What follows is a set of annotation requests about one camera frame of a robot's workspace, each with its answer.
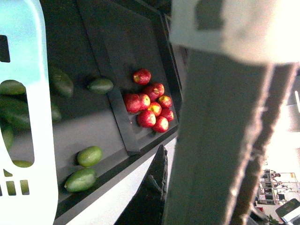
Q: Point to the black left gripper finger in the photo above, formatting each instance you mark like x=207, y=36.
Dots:
x=147, y=205

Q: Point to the light teal plastic basket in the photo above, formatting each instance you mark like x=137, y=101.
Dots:
x=29, y=196

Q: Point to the brown basket handle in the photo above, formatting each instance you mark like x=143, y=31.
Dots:
x=229, y=114

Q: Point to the red apple top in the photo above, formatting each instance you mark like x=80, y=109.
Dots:
x=142, y=76

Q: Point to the black display shelf tray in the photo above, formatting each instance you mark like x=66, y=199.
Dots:
x=89, y=39

